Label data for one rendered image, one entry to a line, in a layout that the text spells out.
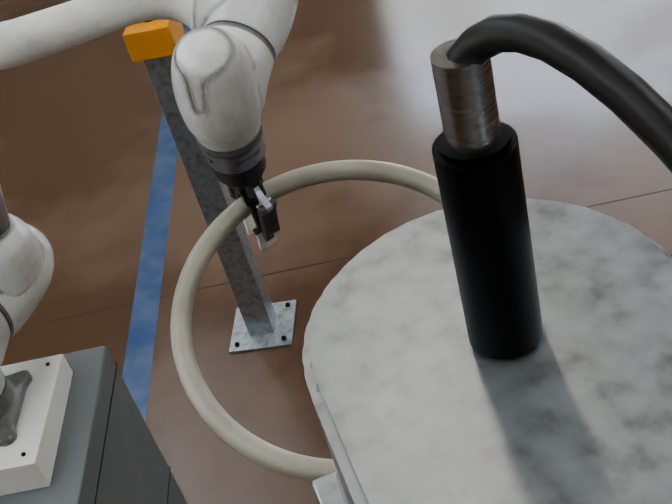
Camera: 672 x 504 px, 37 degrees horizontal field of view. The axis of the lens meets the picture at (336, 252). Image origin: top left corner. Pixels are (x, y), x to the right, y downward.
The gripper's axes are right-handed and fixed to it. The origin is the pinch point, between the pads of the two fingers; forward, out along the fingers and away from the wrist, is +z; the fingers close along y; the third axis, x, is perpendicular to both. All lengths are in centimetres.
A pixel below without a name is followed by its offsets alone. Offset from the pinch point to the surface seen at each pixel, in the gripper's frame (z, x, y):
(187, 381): -9.0, -22.7, 19.3
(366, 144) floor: 181, 90, -114
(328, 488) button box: -61, -21, 58
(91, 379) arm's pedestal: 45, -35, -19
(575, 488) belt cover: -85, -14, 72
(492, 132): -94, -9, 60
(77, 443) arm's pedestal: 39, -43, -7
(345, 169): -8.7, 13.7, 5.2
